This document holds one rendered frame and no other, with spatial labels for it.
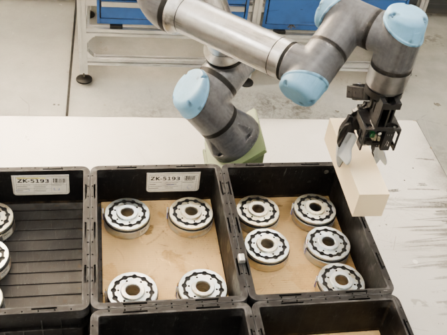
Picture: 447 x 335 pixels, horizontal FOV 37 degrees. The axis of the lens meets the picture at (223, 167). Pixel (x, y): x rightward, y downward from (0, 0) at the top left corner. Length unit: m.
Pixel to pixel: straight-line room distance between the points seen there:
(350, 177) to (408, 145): 0.83
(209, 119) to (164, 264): 0.42
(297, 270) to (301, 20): 2.06
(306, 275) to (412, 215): 0.52
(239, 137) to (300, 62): 0.61
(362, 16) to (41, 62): 2.58
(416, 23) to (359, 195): 0.34
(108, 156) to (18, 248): 0.51
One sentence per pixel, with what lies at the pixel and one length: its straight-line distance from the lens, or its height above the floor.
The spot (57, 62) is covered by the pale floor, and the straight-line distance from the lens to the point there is 3.61.
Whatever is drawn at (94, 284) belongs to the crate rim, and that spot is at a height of 0.93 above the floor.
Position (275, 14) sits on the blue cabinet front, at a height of 0.40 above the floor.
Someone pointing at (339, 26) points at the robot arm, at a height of 1.39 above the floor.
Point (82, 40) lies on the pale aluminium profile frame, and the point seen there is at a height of 0.24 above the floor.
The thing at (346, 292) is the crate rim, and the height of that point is 0.92.
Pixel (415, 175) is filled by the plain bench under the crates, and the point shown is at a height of 0.70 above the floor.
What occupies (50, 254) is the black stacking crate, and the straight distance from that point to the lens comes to 1.50.
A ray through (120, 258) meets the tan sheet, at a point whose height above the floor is 0.83.
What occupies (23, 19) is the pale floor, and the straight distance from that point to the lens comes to 3.99.
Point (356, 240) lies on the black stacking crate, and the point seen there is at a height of 0.88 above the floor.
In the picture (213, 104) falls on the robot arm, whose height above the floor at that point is 0.96.
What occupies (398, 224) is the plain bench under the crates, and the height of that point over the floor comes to 0.70.
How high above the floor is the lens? 1.95
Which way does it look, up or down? 41 degrees down
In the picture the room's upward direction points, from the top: 8 degrees clockwise
